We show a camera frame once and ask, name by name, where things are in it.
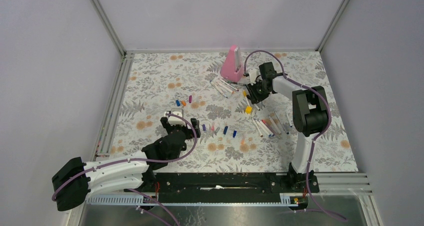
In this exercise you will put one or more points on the dark blue capped marker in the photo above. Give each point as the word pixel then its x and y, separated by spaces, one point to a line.
pixel 281 117

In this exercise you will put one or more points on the pink metronome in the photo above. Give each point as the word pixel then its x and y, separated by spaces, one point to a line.
pixel 233 68

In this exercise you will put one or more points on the pink translucent marker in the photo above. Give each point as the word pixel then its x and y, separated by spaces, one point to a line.
pixel 269 127

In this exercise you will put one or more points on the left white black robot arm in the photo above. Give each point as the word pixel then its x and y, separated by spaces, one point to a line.
pixel 78 181

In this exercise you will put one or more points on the magenta capped white marker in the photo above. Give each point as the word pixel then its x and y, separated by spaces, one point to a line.
pixel 234 88

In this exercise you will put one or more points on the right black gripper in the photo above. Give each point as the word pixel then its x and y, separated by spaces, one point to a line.
pixel 254 97

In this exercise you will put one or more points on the floral table mat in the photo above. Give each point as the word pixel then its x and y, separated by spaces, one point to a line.
pixel 157 80

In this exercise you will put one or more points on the purple capped white marker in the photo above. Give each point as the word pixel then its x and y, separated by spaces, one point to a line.
pixel 268 130

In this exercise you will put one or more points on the blue capped white marker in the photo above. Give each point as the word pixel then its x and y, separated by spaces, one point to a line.
pixel 218 89

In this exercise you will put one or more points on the grey white marker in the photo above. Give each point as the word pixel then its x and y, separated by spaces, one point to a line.
pixel 274 125

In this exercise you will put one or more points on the red brown capped marker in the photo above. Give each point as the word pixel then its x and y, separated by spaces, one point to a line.
pixel 257 127

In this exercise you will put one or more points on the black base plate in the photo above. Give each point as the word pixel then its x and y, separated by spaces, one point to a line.
pixel 205 188

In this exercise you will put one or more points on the yellow cube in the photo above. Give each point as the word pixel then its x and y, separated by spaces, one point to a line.
pixel 248 110

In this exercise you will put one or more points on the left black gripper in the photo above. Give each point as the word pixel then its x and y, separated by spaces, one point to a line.
pixel 190 133

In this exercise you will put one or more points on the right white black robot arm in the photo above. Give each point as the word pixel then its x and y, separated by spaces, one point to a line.
pixel 310 115

